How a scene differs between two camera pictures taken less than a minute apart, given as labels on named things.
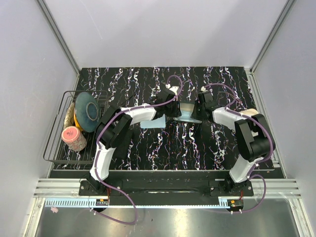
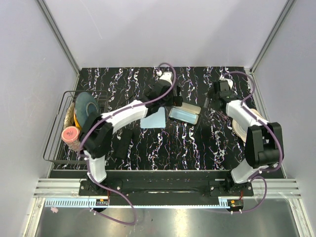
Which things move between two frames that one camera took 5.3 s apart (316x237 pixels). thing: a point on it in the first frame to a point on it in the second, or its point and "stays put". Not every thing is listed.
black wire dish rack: (56, 152) stays put
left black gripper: (177, 112) to (175, 100)
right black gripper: (194, 115) to (212, 105)
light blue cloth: (185, 116) stays put
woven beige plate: (69, 118) stays put
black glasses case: (122, 148) stays put
